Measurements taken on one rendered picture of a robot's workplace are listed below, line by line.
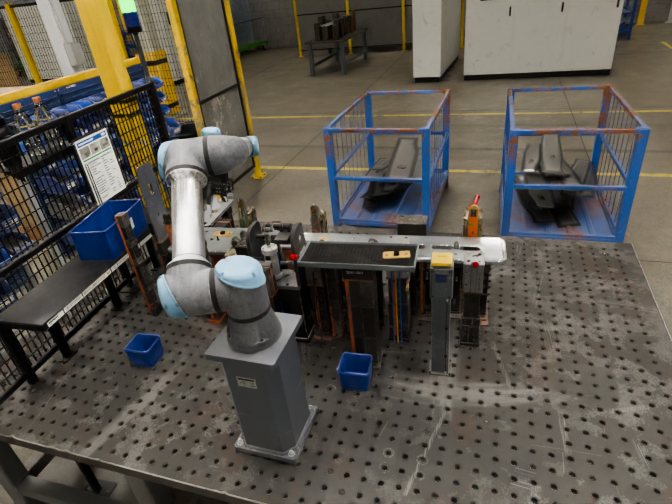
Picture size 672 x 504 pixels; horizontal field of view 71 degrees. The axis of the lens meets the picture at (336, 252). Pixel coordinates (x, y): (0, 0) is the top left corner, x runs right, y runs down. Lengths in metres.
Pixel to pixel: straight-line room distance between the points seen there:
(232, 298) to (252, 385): 0.27
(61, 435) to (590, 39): 9.02
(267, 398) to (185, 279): 0.40
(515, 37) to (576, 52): 1.03
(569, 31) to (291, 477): 8.71
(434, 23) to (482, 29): 0.83
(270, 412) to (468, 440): 0.60
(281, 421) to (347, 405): 0.29
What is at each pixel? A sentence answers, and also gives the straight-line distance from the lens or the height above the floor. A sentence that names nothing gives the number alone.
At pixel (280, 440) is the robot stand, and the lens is 1.50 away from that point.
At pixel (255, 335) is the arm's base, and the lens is 1.26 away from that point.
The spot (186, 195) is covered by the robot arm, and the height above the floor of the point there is 1.45.
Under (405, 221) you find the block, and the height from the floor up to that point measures 1.03.
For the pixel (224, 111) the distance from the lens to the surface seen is 5.02.
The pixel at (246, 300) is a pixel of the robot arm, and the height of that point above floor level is 1.26.
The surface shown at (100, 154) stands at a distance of 2.37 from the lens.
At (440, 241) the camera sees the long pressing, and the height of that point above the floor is 1.00.
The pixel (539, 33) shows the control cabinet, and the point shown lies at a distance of 9.39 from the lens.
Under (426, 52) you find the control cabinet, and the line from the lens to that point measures 9.46.
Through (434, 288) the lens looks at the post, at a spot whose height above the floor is 1.07.
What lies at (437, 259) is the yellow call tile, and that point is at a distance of 1.46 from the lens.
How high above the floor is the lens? 1.94
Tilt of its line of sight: 30 degrees down
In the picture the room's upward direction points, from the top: 7 degrees counter-clockwise
